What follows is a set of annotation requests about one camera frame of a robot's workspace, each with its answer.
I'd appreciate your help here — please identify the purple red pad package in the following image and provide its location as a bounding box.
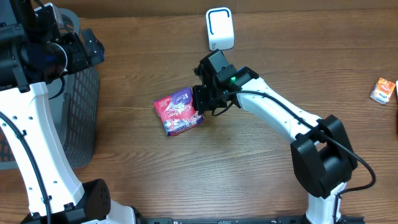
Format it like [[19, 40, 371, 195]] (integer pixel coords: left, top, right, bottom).
[[153, 87, 204, 136]]

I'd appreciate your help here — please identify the small orange packet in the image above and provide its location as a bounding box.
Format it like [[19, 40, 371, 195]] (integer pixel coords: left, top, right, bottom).
[[370, 78, 396, 105]]

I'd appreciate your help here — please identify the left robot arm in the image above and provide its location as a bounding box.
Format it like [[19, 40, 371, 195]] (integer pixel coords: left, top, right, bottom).
[[1, 1, 138, 223]]

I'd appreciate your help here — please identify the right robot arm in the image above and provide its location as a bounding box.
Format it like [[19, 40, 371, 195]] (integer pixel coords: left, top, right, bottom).
[[192, 50, 364, 223]]

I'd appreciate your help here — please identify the white barcode scanner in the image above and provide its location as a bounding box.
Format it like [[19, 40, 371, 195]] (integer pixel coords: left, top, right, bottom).
[[205, 7, 234, 51]]

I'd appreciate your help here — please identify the dark grey plastic basket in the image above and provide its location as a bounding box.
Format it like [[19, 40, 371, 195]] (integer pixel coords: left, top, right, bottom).
[[0, 7, 100, 170]]

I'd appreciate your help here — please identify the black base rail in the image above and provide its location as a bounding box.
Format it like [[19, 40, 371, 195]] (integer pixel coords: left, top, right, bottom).
[[133, 216, 364, 224]]

